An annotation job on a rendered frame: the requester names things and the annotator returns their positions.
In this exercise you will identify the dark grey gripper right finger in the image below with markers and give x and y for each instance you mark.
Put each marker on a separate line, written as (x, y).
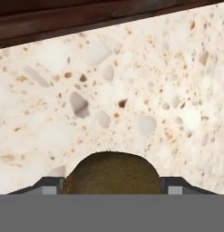
(177, 184)

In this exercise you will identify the dark brown wooden cupboard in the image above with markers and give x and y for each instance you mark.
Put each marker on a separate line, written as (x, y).
(56, 18)

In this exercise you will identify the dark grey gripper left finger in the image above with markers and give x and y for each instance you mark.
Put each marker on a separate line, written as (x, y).
(48, 184)

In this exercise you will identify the brown kiwi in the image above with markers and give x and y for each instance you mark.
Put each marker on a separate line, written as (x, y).
(112, 175)

